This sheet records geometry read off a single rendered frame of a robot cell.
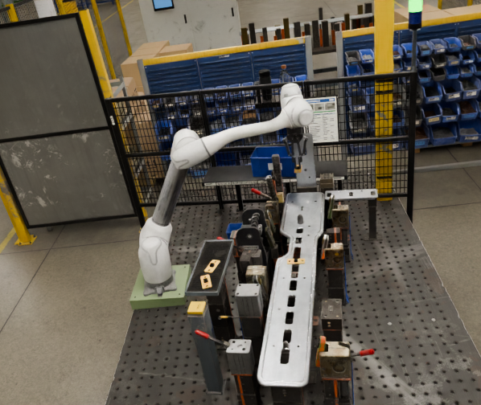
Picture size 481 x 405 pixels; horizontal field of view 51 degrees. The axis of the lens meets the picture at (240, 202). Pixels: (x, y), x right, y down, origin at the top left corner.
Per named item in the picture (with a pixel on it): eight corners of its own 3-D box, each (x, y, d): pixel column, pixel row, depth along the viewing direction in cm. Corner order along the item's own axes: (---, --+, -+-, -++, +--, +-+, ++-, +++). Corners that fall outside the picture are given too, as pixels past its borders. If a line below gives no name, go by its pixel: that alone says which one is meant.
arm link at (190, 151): (200, 140, 239) (197, 130, 251) (166, 157, 240) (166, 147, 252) (212, 162, 245) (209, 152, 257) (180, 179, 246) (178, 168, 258)
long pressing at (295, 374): (316, 388, 173) (315, 385, 172) (252, 386, 178) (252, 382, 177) (325, 192, 290) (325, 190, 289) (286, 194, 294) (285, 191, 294)
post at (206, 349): (223, 394, 211) (204, 317, 190) (205, 394, 213) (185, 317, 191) (226, 380, 218) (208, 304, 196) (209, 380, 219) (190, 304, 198)
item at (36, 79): (155, 222, 484) (97, 6, 386) (153, 231, 471) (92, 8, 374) (23, 238, 495) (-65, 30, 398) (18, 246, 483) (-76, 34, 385)
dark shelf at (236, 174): (347, 180, 296) (347, 175, 295) (202, 186, 316) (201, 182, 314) (347, 163, 315) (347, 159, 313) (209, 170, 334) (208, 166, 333)
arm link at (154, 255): (143, 287, 265) (135, 252, 254) (142, 267, 280) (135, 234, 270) (174, 280, 266) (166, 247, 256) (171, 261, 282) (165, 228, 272)
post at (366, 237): (382, 240, 290) (382, 197, 276) (363, 240, 292) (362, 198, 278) (381, 234, 295) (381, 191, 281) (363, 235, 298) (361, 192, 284)
